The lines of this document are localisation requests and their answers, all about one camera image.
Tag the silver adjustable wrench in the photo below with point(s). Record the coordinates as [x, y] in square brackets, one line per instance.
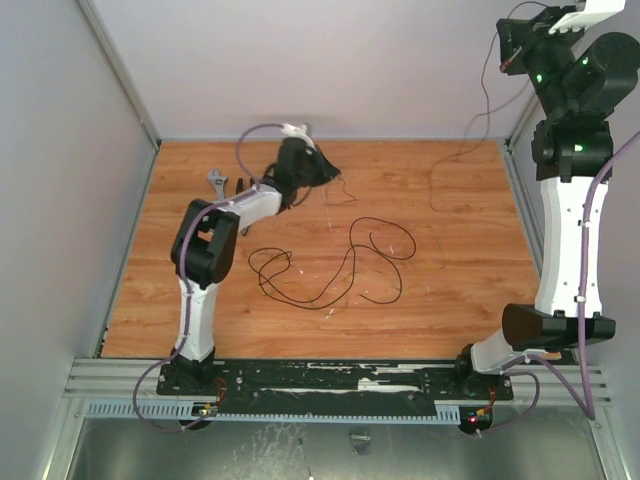
[218, 182]

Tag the aluminium frame rail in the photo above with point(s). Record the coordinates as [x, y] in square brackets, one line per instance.
[540, 240]

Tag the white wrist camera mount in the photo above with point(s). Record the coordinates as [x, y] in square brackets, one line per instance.
[299, 132]
[589, 14]

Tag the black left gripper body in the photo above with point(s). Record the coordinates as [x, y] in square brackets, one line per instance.
[311, 175]

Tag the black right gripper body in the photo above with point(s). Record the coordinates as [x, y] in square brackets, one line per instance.
[513, 45]

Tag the orange black pliers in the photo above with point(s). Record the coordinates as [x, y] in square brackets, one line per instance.
[243, 185]

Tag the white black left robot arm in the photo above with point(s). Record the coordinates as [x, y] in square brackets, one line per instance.
[204, 248]

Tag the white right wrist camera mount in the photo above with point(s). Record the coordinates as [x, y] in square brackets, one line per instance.
[589, 14]

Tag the grey slotted cable duct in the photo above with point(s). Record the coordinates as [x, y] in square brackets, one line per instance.
[186, 410]

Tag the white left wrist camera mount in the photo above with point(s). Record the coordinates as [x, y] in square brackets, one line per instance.
[299, 132]

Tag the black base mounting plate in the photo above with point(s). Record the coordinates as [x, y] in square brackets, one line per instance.
[339, 386]

